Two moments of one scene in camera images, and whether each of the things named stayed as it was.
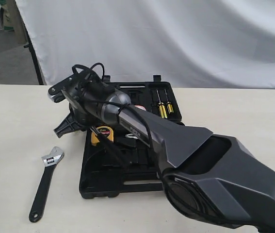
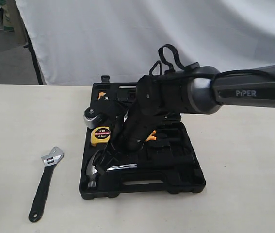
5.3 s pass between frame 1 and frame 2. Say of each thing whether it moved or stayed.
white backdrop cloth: stayed
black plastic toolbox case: stayed
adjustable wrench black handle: stayed
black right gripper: moved
